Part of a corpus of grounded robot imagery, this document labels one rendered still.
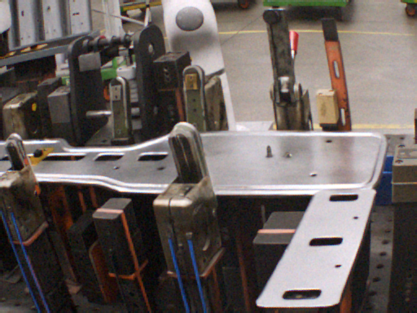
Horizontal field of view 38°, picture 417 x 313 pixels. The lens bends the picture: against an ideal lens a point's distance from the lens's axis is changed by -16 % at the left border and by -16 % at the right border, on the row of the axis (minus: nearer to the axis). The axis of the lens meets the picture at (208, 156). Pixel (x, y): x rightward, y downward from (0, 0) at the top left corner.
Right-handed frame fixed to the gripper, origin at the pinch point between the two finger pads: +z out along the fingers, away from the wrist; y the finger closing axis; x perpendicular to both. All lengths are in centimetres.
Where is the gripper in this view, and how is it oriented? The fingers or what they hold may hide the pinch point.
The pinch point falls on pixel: (2, 48)
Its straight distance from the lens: 174.0
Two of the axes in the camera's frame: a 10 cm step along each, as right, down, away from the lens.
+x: 9.8, -1.2, -1.3
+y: -0.8, 3.8, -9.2
